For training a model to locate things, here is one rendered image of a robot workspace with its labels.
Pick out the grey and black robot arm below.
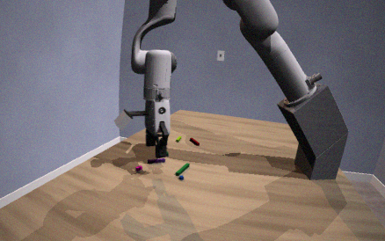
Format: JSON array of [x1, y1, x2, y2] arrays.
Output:
[[114, 0, 322, 130]]

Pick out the purple rod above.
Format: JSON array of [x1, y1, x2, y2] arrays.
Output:
[[148, 158, 165, 164]]

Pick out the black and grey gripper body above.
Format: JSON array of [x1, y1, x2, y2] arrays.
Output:
[[143, 97, 171, 136]]

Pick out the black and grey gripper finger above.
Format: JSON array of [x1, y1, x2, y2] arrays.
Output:
[[156, 121, 169, 158], [146, 129, 156, 147]]

